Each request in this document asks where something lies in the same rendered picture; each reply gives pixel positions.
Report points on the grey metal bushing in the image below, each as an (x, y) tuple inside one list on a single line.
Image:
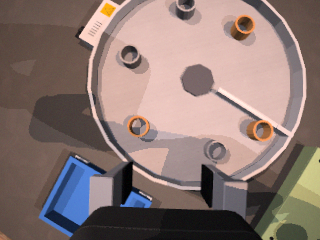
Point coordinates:
[(223, 154), (127, 49), (185, 14)]

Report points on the blue crate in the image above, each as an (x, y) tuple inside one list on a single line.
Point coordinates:
[(68, 204)]

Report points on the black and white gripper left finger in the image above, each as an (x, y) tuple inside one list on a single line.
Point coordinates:
[(112, 188)]

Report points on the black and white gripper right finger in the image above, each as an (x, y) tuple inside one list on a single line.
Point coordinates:
[(221, 192)]

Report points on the bronze bushing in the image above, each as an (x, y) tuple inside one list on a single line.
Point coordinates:
[(130, 126), (247, 22), (267, 127)]

